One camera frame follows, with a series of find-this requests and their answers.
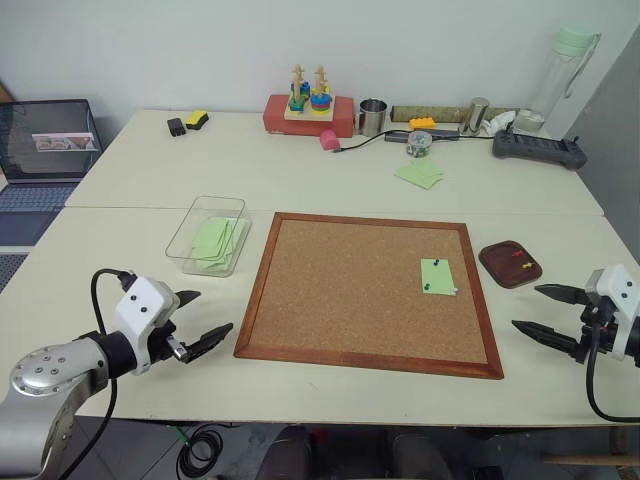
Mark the dark grey handheld controller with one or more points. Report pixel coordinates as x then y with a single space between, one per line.
540 149

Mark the clear glass cup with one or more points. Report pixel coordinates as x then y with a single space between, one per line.
419 145

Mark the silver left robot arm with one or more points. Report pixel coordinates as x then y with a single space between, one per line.
47 372

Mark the long brown cardboard tube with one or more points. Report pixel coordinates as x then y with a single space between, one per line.
445 113

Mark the clear bottle with green lid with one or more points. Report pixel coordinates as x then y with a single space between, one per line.
552 75

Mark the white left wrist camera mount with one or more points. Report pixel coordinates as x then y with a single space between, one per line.
142 305

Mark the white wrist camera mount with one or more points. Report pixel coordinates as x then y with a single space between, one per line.
620 290
142 305

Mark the shiny metal cylinder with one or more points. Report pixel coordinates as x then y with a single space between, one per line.
474 117

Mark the white crumpled cloth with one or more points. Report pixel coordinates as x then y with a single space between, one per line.
500 121

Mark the fanned green note stack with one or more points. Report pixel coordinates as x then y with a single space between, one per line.
420 174

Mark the black whiteboard eraser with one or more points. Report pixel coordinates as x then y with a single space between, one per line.
176 127

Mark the yellow and black sponge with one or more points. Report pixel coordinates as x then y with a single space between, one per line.
196 120

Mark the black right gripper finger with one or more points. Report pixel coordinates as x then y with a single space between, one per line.
562 293
547 336

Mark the pink round object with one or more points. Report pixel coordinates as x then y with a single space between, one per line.
329 139

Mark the wooden colourful stacking toy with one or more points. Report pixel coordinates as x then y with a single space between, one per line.
310 102

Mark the grey perforated mat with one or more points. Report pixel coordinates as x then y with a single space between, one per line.
10 270

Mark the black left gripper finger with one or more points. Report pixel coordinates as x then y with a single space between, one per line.
210 338
187 296

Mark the wood-framed cork board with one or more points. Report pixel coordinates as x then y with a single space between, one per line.
350 295

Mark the brown wooden tray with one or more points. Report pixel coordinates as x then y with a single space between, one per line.
505 267

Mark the grey open laptop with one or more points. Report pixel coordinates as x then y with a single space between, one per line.
45 150

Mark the clear plastic container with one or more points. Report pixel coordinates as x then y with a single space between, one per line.
185 250

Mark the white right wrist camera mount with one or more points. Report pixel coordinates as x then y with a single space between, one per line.
620 290

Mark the dark slim USB hub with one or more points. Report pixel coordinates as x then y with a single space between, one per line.
445 134

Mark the green paper note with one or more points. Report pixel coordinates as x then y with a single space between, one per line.
440 277

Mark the red rectangular box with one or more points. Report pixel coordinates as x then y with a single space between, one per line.
277 117

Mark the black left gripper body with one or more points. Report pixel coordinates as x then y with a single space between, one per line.
165 345

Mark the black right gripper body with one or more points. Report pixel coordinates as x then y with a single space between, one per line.
597 327

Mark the yellow toy building brick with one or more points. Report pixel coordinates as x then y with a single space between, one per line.
422 123

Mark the stainless steel cup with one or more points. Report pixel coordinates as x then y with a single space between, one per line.
373 120

